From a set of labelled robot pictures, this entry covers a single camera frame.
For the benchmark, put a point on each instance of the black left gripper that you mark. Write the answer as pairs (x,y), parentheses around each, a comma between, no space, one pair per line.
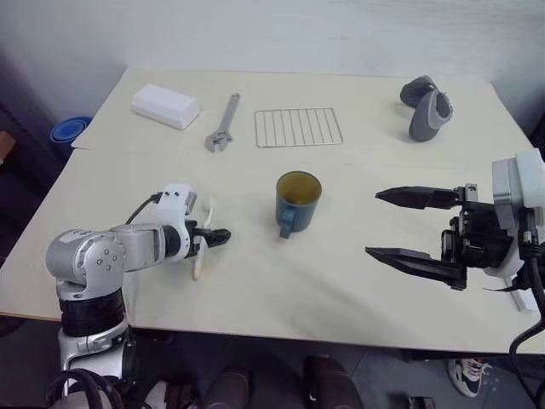
(195,233)

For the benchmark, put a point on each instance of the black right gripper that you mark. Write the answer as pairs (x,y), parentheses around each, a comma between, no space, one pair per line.
(479,232)

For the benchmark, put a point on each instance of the white plastic spoon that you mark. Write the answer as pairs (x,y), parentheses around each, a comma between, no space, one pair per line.
(198,266)

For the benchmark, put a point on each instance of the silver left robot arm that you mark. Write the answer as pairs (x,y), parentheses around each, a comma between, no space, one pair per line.
(100,251)

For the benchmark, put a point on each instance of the blue mug with yellow inside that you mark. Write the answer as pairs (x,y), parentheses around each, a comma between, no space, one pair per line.
(298,213)

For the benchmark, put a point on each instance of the silver adjustable wrench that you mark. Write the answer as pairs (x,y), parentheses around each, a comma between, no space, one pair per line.
(224,123)

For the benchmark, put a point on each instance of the white rectangular box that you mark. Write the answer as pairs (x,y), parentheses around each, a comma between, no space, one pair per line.
(164,105)

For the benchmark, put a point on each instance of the white and black sneaker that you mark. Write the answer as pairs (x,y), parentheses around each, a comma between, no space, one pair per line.
(467,377)

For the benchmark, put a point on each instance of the blue plastic bowl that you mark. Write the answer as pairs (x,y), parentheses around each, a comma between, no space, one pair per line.
(68,130)

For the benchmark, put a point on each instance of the brown cardboard box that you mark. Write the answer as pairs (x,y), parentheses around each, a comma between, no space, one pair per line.
(6,147)

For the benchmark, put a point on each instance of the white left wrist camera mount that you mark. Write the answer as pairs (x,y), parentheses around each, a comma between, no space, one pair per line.
(173,208)

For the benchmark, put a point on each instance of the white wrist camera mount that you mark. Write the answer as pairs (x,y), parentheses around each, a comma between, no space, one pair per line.
(530,179)
(173,208)

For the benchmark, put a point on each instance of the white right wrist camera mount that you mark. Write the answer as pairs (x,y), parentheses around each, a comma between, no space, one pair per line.
(530,179)

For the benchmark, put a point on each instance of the white flat bracket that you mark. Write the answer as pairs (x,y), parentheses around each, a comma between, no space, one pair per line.
(524,300)

